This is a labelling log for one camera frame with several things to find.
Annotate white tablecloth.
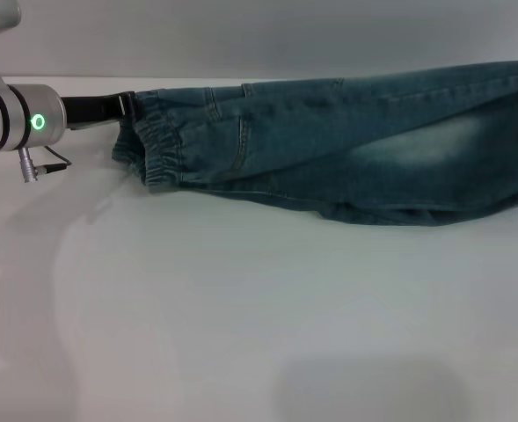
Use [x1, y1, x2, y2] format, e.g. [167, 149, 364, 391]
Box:
[0, 75, 518, 422]

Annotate blue denim shorts with cartoon print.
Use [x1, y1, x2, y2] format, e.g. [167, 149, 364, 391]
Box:
[110, 59, 518, 228]

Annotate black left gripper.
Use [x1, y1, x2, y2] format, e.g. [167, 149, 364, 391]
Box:
[59, 91, 139, 132]

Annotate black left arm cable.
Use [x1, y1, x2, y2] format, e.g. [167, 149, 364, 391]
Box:
[35, 146, 72, 171]

